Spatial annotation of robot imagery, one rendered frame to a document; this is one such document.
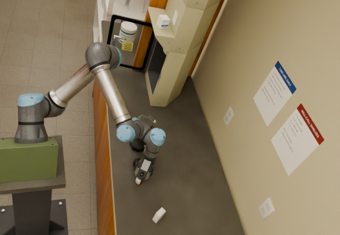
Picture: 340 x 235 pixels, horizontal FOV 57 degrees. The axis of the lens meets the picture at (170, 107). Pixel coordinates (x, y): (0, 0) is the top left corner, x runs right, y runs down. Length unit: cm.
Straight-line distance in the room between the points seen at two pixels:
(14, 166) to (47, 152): 17
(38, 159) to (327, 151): 127
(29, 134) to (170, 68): 91
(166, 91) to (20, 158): 101
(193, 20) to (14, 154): 113
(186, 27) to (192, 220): 106
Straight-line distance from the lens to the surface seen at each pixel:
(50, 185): 175
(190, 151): 204
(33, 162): 163
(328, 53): 147
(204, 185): 194
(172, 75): 204
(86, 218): 271
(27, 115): 163
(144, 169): 158
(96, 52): 145
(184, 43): 190
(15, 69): 376
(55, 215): 270
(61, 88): 169
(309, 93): 151
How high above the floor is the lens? 246
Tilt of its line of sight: 42 degrees down
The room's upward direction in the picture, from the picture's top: 23 degrees clockwise
